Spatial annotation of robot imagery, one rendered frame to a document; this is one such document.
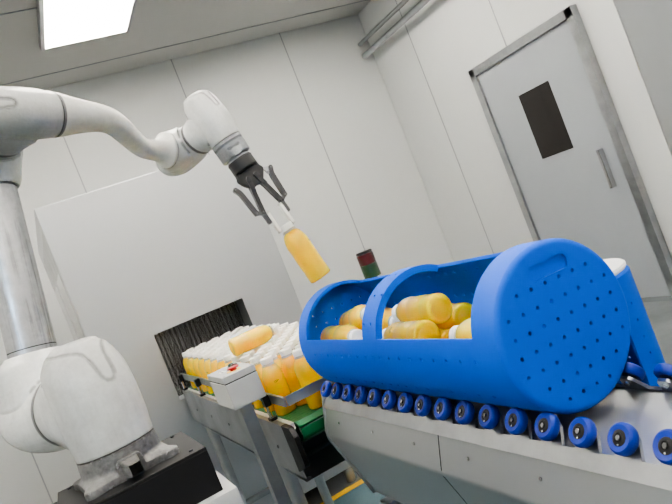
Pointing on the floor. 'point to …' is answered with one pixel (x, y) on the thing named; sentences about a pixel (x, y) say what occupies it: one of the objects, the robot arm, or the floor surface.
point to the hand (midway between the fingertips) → (280, 218)
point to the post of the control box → (264, 455)
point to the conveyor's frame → (277, 440)
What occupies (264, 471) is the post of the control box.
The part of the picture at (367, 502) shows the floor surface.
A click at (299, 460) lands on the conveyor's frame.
